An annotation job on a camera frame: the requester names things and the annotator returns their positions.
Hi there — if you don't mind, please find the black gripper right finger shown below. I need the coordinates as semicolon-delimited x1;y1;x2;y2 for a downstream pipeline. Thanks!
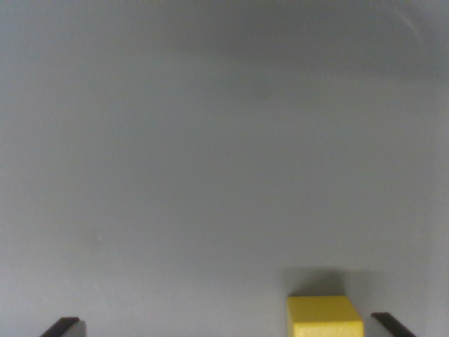
363;312;418;337

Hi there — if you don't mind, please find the grey plastic bin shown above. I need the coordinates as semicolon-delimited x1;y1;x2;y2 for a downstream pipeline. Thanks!
0;0;449;337

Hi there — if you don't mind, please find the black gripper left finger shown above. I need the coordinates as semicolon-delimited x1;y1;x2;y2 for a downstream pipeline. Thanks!
39;317;87;337

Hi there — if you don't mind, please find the yellow cube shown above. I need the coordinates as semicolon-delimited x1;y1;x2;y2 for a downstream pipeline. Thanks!
286;295;365;337

